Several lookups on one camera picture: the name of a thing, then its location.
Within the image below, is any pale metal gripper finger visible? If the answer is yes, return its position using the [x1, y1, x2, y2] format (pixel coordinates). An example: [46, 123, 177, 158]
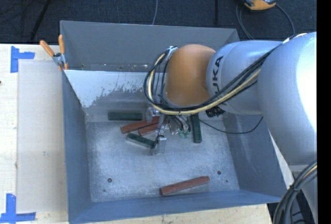
[145, 107, 160, 122]
[150, 135, 167, 156]

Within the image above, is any red-brown flat block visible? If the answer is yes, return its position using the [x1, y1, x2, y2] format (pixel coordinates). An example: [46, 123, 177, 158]
[137, 122, 160, 137]
[120, 116, 161, 135]
[159, 175, 211, 197]

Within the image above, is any dark green flat block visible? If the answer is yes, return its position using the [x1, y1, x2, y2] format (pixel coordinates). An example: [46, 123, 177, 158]
[126, 132, 157, 149]
[190, 113, 203, 144]
[108, 111, 144, 122]

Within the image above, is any grey metal bin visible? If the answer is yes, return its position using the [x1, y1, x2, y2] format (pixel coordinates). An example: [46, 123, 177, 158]
[59, 20, 289, 224]

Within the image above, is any pale flat board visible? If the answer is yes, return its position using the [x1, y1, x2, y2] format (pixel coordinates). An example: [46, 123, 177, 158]
[16, 58, 68, 213]

